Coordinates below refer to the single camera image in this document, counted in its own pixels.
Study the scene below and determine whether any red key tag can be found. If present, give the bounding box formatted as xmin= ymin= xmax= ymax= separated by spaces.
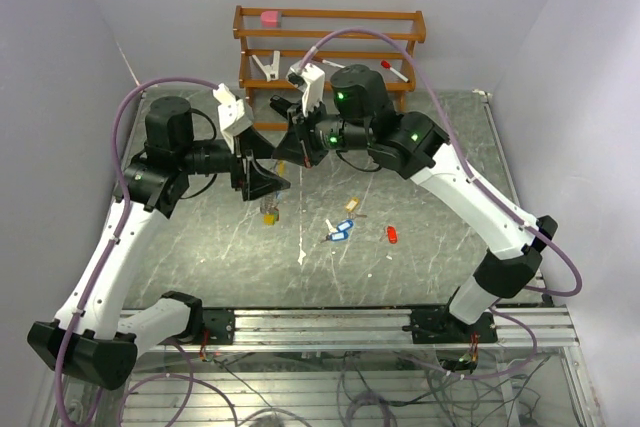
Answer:
xmin=381 ymin=225 xmax=398 ymax=244

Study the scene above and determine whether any large keyring with keys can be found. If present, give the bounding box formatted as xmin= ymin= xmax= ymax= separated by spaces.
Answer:
xmin=260 ymin=160 xmax=285 ymax=226

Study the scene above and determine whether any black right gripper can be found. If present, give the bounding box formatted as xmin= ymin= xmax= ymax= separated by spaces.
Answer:
xmin=273 ymin=96 xmax=373 ymax=169

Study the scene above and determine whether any pink eraser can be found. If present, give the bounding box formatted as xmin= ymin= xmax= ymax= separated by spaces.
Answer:
xmin=260 ymin=10 xmax=281 ymax=29

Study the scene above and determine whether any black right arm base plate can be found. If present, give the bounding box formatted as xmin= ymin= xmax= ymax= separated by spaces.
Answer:
xmin=402 ymin=305 xmax=498 ymax=344

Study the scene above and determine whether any white clip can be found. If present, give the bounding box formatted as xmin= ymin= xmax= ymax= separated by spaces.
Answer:
xmin=251 ymin=50 xmax=281 ymax=82

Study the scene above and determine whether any red-capped white marker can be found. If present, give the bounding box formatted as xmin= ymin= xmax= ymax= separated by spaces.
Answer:
xmin=380 ymin=60 xmax=410 ymax=83

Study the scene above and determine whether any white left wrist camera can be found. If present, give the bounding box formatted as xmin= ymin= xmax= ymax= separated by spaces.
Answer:
xmin=212 ymin=83 xmax=254 ymax=153

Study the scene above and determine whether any wooden three-tier shelf rack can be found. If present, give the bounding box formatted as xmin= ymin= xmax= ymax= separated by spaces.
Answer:
xmin=232 ymin=5 xmax=427 ymax=111

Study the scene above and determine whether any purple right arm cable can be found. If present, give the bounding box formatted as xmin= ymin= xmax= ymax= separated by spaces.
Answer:
xmin=298 ymin=28 xmax=584 ymax=381

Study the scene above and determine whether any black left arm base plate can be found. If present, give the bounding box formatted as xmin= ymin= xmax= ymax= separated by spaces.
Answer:
xmin=203 ymin=308 xmax=236 ymax=346

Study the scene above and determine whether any blue key tag pair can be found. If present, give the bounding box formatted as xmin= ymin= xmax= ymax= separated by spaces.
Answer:
xmin=322 ymin=219 xmax=354 ymax=242

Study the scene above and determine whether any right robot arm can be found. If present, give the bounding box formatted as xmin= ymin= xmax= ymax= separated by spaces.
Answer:
xmin=272 ymin=64 xmax=558 ymax=343

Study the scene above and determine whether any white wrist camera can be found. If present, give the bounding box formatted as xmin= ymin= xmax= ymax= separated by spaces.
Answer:
xmin=287 ymin=62 xmax=325 ymax=117
xmin=212 ymin=83 xmax=254 ymax=153

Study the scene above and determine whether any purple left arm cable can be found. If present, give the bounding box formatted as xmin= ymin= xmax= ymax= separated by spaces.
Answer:
xmin=53 ymin=77 xmax=236 ymax=427

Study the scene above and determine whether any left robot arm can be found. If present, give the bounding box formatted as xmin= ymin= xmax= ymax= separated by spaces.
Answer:
xmin=27 ymin=96 xmax=290 ymax=391

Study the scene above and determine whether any black stapler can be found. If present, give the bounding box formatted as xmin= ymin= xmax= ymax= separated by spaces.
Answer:
xmin=269 ymin=95 xmax=293 ymax=119

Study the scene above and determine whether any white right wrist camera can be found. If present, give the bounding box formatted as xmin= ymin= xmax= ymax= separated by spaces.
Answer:
xmin=287 ymin=62 xmax=325 ymax=117

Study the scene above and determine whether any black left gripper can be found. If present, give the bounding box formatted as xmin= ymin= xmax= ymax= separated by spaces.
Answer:
xmin=178 ymin=126 xmax=290 ymax=201

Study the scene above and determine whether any yellow tagged key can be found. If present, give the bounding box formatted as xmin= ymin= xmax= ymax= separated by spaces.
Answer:
xmin=345 ymin=197 xmax=367 ymax=219

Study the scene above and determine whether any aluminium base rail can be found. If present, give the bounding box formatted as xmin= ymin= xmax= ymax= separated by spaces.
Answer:
xmin=59 ymin=306 xmax=581 ymax=353

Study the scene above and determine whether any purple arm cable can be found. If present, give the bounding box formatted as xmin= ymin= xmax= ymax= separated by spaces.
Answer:
xmin=53 ymin=77 xmax=236 ymax=427
xmin=298 ymin=28 xmax=584 ymax=381

